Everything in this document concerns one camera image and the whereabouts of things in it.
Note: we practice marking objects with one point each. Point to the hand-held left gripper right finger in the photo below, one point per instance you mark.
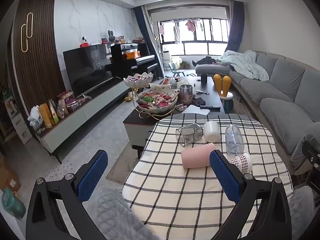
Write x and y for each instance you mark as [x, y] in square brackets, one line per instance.
[225, 177]

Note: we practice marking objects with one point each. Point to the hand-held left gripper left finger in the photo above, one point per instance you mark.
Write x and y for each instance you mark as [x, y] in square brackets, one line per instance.
[92, 177]

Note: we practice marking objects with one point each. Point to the pink cup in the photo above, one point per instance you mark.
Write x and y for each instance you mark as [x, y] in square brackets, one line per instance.
[196, 156]

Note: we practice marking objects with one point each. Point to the plaid paper cup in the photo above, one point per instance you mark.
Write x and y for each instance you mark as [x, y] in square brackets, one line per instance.
[241, 162]

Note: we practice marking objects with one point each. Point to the clear plastic cup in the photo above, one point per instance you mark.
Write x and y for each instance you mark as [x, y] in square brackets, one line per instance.
[234, 140]

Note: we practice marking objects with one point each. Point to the white cup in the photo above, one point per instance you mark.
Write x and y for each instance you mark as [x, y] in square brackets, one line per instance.
[211, 131]

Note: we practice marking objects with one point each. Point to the clear angular glass cup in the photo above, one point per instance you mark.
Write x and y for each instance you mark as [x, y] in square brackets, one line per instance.
[190, 135]

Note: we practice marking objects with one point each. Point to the black cup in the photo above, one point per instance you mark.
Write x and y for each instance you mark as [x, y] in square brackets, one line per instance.
[204, 78]

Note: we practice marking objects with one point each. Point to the beige rug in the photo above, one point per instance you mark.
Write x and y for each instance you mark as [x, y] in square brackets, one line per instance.
[121, 165]

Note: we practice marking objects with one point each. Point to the checked tablecloth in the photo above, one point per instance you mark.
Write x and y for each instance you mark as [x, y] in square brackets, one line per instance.
[175, 192]

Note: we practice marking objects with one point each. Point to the white television cabinet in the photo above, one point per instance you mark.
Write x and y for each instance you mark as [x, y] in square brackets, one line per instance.
[75, 125]

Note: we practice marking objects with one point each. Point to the black remote control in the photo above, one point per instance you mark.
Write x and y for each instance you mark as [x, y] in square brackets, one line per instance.
[210, 107]

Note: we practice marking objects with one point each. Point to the grey sofa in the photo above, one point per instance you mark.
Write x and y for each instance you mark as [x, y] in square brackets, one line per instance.
[280, 90]

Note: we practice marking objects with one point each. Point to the white paper sheet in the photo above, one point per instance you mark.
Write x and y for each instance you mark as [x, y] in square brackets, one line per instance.
[196, 110]

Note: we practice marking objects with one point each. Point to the row of snack bags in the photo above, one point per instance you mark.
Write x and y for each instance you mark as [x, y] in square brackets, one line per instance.
[65, 105]

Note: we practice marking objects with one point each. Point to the black wallet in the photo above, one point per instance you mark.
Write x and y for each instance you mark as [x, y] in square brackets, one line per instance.
[199, 102]

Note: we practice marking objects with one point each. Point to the dark coffee table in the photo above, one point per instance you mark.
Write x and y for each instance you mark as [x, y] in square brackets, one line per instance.
[212, 97]

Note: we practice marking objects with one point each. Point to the white plastic bag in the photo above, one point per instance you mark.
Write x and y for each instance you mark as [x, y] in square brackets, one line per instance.
[34, 118]

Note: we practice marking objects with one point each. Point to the brown cardboard box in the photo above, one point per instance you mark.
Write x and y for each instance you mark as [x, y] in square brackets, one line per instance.
[8, 177]

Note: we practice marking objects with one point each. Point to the teal bag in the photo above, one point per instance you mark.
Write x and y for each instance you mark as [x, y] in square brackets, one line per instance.
[12, 203]

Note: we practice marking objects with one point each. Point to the white cardboard box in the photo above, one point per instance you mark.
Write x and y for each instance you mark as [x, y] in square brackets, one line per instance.
[18, 127]

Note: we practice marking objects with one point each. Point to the glass jar of nuts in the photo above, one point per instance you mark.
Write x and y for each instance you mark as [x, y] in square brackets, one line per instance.
[186, 95]

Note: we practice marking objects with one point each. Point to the yellow rabbit ear stool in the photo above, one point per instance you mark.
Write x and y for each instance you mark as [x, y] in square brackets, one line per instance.
[220, 85]

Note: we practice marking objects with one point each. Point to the two-tier candy dish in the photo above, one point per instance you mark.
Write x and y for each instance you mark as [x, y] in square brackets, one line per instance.
[157, 100]

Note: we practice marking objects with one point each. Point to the flat screen television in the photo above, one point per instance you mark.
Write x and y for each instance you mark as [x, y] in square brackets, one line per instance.
[85, 70]

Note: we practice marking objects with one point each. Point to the white snack plate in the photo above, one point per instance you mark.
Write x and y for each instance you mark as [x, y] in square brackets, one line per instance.
[171, 81]

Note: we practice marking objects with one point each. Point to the light green blanket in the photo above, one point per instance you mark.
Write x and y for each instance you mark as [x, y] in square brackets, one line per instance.
[246, 63]

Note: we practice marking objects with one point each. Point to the dark clothing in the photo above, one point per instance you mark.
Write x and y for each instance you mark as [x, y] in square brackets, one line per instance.
[206, 60]

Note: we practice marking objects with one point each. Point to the small green chair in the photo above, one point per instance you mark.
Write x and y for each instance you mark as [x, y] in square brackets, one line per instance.
[175, 70]

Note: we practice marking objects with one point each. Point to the black piano bench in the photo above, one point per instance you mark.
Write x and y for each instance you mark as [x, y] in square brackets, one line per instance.
[153, 68]

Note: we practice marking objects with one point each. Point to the black upright piano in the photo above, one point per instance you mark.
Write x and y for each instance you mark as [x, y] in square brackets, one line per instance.
[140, 61]

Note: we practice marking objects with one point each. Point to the orange box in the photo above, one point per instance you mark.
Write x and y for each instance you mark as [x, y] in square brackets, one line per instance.
[133, 55]

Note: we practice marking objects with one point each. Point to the white air purifier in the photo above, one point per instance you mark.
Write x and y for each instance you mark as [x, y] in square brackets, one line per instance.
[166, 61]

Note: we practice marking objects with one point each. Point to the red box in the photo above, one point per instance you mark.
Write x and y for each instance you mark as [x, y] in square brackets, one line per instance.
[84, 45]

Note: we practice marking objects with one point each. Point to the large window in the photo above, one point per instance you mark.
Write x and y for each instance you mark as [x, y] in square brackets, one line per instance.
[200, 42]

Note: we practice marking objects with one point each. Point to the grey rabbit plush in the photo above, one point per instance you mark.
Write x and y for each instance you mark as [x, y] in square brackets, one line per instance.
[111, 38]

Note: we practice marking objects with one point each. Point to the dark blue curtain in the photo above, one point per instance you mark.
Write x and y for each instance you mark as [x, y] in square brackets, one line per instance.
[235, 27]
[145, 32]

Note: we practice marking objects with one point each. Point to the pink hanging garment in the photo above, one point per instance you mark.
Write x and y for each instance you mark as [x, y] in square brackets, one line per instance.
[161, 28]
[190, 26]

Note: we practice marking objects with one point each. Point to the white security camera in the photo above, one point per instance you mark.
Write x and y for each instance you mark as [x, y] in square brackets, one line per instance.
[84, 39]

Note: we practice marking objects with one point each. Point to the gold wall ornament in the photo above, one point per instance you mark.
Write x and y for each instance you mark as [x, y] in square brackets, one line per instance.
[30, 25]

